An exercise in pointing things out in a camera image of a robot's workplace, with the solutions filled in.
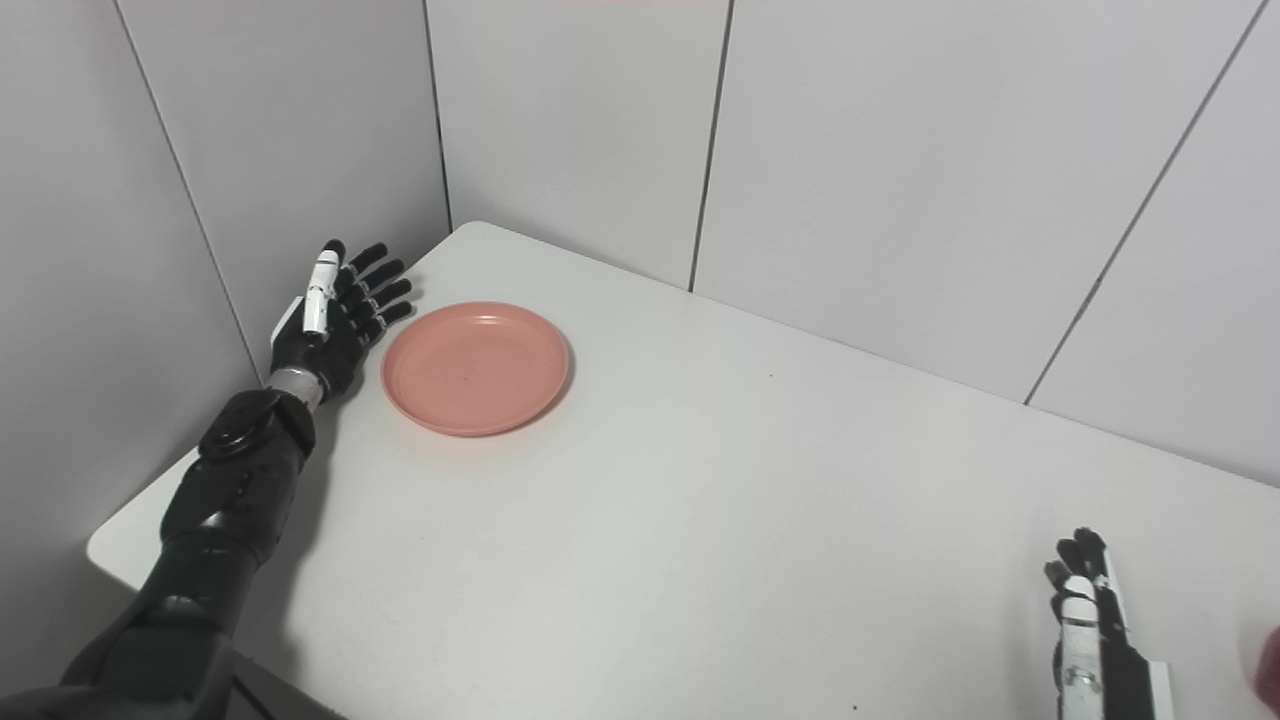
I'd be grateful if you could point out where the red apple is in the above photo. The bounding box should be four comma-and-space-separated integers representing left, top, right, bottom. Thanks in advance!
1252, 625, 1280, 703

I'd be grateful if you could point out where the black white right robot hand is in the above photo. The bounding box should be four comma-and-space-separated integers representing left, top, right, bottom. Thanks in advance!
1044, 527, 1176, 720

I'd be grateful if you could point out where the pink plate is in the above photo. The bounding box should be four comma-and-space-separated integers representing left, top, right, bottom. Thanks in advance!
380, 301, 572, 438

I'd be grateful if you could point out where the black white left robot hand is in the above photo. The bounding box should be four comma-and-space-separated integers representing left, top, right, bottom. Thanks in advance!
268, 238, 415, 401

